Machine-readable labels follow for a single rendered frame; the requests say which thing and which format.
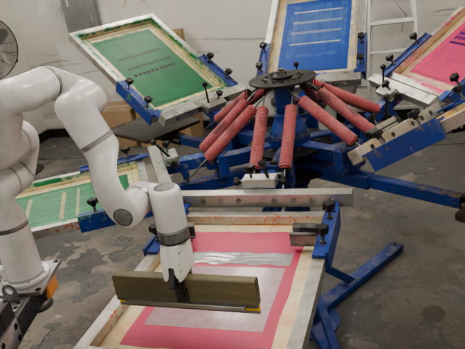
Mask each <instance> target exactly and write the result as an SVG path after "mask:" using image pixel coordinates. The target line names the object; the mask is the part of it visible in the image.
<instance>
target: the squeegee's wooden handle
mask: <svg viewBox="0 0 465 349"><path fill-rule="evenodd" d="M112 279H113V284H114V287H115V291H116V296H117V299H118V300H125V299H126V298H127V297H131V298H152V299H163V300H174V301H177V299H176V293H175V290H173V289H170V280H168V281H167V282H165V281H164V278H163V272H154V271H125V270H116V271H115V272H114V273H113V276H112ZM184 281H185V288H187V289H188V295H189V299H190V301H195V302H207V303H227V304H239V305H246V308H253V309H257V308H258V307H259V304H260V302H261V298H260V292H259V283H258V278H257V277H255V276H227V275H212V274H187V276H186V277H185V279H184Z"/></svg>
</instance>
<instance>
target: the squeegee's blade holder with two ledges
mask: <svg viewBox="0 0 465 349"><path fill-rule="evenodd" d="M125 303H131V304H142V305H162V306H172V307H192V308H203V309H214V310H233V311H245V310H246V305H239V304H227V303H207V302H195V301H189V303H181V302H178V301H174V300H163V299H152V298H131V297H127V298H126V299H125Z"/></svg>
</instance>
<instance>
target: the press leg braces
mask: <svg viewBox="0 0 465 349"><path fill-rule="evenodd" d="M325 273H327V268H326V271H325ZM327 274H329V275H332V276H334V277H336V278H339V279H341V281H340V282H339V285H342V286H345V287H348V288H349V287H351V286H352V285H353V284H354V283H355V282H357V281H358V280H359V279H360V278H359V277H357V276H353V275H351V274H350V275H348V274H346V273H344V272H341V271H339V270H337V269H335V268H333V267H331V271H330V273H327ZM316 309H317V312H318V316H319V318H320V321H321V323H322V327H323V330H324V332H325V336H326V338H327V342H328V345H329V348H328V349H340V346H339V344H338V340H337V338H336V334H335V332H334V328H333V325H332V324H331V320H330V318H329V314H328V311H327V308H326V306H325V302H324V301H323V298H322V294H321V293H320V296H319V299H318V304H317V308H316Z"/></svg>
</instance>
